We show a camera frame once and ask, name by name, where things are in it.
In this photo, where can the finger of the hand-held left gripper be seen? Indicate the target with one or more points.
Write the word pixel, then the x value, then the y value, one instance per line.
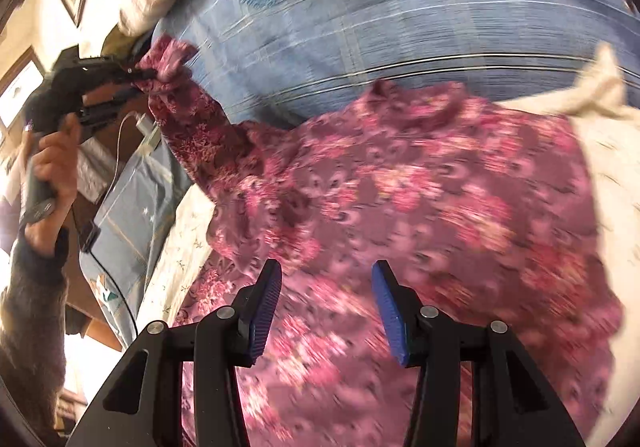
pixel 130 70
pixel 107 107

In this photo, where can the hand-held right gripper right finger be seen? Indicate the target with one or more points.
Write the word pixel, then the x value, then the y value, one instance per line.
pixel 387 312

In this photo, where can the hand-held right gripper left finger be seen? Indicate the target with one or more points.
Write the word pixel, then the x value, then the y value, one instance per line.
pixel 265 307

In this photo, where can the pink floral shirt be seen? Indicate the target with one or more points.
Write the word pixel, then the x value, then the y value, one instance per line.
pixel 400 202

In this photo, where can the person's left forearm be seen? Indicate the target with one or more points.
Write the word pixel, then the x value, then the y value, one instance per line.
pixel 32 327

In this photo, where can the person's left hand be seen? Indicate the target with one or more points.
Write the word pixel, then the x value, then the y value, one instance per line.
pixel 57 177

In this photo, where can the light blue pillowcase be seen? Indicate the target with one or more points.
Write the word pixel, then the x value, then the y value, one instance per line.
pixel 130 207

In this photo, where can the blue striped blanket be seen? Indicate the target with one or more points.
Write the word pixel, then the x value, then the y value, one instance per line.
pixel 400 27

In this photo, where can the cream printed blanket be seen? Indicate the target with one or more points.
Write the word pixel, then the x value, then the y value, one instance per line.
pixel 612 152

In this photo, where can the brown wooden bed frame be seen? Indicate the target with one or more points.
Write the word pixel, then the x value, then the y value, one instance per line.
pixel 75 282

